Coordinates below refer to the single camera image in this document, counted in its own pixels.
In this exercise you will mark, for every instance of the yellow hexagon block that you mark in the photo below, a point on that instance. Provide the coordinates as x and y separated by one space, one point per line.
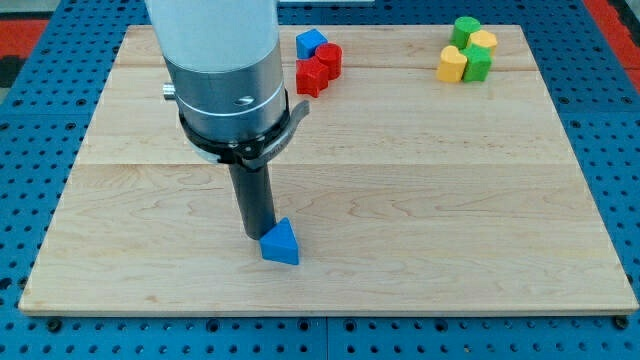
484 39

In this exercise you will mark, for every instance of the wooden board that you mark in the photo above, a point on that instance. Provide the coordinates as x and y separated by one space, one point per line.
409 197

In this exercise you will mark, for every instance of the green cylinder block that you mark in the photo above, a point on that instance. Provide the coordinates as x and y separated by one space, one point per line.
463 27

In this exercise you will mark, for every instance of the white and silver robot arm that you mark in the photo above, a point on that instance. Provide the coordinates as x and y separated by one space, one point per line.
224 60

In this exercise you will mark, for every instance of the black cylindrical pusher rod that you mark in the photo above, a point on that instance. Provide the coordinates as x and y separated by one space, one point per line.
254 197

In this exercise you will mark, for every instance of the black clamp with grey lever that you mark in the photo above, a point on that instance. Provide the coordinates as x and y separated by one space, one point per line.
270 145

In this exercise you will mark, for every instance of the red star block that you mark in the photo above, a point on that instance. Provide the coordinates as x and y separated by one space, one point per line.
312 76

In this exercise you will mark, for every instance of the green star block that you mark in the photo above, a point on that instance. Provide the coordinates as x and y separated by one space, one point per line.
478 65

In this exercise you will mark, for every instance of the red cylinder block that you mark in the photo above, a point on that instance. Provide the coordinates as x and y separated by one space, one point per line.
331 55

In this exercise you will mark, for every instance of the blue cube block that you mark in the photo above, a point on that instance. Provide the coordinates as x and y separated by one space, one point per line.
307 43

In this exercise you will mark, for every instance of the blue triangle block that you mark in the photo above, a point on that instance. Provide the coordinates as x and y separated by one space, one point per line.
280 244

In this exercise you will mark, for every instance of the yellow heart block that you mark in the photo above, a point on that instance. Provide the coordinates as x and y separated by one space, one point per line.
452 65

